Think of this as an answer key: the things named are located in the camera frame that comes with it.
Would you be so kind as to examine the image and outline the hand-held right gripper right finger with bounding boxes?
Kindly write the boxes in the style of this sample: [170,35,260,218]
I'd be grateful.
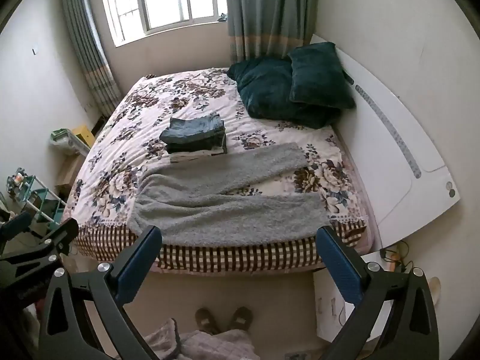
[317,226,440,360]

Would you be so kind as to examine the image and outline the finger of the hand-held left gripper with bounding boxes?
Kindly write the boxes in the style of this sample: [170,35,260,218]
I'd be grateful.
[0,217,80,271]
[0,212,34,248]

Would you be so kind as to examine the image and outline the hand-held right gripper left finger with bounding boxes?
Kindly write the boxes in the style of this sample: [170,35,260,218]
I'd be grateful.
[37,225,163,360]

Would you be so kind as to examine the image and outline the grey fluffy pants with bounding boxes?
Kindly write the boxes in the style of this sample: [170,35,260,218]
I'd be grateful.
[127,142,329,249]

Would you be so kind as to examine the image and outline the white and green rack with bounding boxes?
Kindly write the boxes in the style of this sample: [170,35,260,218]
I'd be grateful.
[4,168,67,234]

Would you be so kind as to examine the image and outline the white nightstand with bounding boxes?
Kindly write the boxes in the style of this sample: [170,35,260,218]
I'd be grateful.
[312,250,399,343]

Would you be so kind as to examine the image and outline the brown slipper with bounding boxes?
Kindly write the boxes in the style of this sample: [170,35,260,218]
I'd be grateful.
[194,307,222,335]
[229,306,254,333]

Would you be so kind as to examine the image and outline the clear green-lidded plastic container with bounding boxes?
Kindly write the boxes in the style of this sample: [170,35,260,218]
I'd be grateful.
[49,128,91,157]

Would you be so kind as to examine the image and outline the yellow box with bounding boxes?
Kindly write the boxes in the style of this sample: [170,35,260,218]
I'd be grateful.
[71,125,95,149]

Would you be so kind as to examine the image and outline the cream round object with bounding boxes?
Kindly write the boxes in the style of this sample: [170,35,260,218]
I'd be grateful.
[428,277,444,305]

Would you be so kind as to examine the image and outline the person's plaid clothing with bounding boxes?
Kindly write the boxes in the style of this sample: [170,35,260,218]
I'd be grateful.
[140,317,264,360]

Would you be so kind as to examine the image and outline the white headboard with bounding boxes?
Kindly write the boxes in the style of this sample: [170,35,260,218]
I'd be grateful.
[308,33,465,241]

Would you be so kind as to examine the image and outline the folded light patterned garment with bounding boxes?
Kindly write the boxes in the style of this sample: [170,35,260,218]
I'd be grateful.
[170,149,226,164]

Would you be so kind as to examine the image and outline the folded dark jeans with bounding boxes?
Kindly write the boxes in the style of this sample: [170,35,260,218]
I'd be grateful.
[166,133,229,155]

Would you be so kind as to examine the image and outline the folded blue jeans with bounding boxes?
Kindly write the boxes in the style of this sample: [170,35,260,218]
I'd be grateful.
[159,113,226,145]

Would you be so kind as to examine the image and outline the floral bed blanket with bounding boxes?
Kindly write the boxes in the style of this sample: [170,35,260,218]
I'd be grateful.
[62,67,376,275]

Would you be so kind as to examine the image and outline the small dark green pillow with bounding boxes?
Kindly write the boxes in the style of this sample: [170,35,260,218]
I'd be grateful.
[288,41,357,111]

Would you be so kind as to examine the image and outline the large dark green pillow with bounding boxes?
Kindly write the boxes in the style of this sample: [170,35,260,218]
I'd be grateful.
[227,57,343,130]

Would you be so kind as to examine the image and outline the narrow grey-green striped curtain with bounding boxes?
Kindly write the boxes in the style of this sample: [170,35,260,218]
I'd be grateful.
[59,0,123,118]

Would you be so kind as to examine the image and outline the window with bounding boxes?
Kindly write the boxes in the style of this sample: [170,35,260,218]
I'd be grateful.
[97,0,230,48]

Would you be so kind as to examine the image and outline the wide grey-green striped curtain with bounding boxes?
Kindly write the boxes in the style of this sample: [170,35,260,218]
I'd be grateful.
[224,0,320,65]

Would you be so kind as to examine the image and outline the tangled cables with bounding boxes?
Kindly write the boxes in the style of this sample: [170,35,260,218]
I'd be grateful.
[378,241,412,275]

